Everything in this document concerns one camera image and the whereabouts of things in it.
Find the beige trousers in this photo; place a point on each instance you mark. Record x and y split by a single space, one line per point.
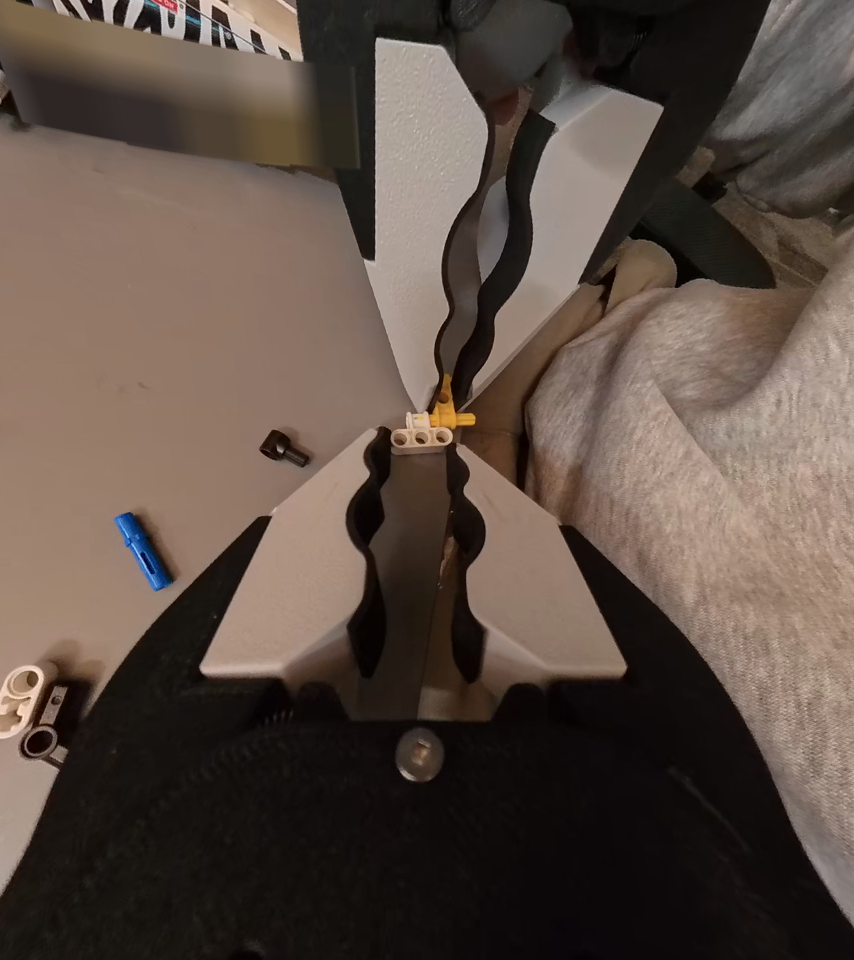
584 330

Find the white lego connector piece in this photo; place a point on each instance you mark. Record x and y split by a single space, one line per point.
419 439

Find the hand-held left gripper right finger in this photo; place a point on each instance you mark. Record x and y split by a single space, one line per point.
539 600

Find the yellow lego connector piece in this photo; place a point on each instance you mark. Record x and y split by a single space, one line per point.
443 409

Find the zebra striped lego plane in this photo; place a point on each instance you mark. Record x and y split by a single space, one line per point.
171 19

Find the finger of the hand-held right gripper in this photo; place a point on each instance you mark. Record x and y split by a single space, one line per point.
584 172
412 187

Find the blue lego pin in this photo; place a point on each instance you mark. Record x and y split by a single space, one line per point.
143 551

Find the black lego pin connector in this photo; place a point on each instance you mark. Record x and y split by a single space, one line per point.
284 448

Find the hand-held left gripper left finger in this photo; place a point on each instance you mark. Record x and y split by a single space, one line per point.
299 592

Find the pile of loose lego pieces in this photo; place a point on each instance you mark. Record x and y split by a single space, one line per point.
18 697

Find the black chair armrest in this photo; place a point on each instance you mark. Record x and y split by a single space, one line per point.
704 232

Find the person's right forearm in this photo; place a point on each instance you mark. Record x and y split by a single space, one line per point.
809 97

